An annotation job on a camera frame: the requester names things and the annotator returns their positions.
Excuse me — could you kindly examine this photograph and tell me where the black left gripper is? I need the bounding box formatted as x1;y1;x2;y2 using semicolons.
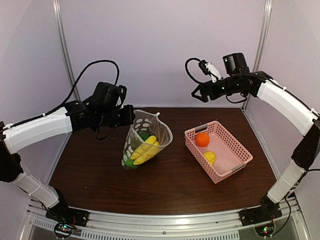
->
96;103;135;127

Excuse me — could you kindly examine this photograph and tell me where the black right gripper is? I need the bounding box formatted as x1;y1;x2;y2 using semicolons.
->
191;75;240;103

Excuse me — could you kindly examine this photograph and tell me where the green toy bell pepper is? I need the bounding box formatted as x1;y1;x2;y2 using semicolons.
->
139;131;150;141

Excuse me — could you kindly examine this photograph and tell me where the clear polka dot zip bag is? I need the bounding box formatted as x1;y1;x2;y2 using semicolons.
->
121;109;173;170

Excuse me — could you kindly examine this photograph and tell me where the yellow toy banana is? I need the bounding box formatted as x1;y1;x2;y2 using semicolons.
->
130;135;160;166

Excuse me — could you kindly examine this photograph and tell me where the green striped toy watermelon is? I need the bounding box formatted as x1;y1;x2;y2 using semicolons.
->
124;158;137;169

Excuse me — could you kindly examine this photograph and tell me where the orange toy fruit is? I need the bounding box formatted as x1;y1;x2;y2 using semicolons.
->
195;132;210;147

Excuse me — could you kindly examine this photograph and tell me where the yellow toy lemon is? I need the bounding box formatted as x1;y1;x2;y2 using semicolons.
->
203;151;217;166

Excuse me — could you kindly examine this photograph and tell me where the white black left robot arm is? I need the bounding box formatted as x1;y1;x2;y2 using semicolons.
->
0;82;135;222

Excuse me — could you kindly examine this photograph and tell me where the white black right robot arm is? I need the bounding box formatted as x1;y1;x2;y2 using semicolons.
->
191;52;320;221

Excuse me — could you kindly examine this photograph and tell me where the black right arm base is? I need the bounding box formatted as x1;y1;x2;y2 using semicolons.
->
238;195;282;226

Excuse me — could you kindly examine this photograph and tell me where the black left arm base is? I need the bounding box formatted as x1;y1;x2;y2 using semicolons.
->
45;188;89;227

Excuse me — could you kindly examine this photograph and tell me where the pink perforated plastic basket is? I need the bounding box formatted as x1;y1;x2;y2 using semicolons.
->
184;120;253;184

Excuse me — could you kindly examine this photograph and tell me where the left green circuit board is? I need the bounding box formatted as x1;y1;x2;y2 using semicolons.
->
53;223;77;239

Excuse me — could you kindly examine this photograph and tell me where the green circuit board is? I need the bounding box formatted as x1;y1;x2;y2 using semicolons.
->
254;223;275;238
53;223;77;239

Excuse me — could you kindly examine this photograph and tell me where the right green circuit board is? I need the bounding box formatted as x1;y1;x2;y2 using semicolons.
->
254;223;275;238

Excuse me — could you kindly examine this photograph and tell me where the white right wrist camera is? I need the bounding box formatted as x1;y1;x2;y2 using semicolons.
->
198;60;222;83

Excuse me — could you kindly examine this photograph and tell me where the black right braided cable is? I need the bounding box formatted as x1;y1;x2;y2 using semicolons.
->
184;57;251;104

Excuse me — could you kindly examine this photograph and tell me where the black braided cable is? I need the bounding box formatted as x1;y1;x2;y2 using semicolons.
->
0;59;120;131
184;57;251;104

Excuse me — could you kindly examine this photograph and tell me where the black left braided cable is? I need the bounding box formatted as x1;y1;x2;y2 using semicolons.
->
0;59;120;131

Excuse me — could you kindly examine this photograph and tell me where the right aluminium corner post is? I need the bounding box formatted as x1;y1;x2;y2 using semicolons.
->
242;0;273;111

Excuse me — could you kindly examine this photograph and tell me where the aluminium corner post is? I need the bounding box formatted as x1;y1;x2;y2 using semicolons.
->
242;0;273;111
52;0;76;87

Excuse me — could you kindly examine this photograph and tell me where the aluminium front rail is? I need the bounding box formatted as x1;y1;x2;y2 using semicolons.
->
23;192;313;240

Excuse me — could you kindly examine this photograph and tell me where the left aluminium corner post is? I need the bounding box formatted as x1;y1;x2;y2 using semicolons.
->
52;0;76;87

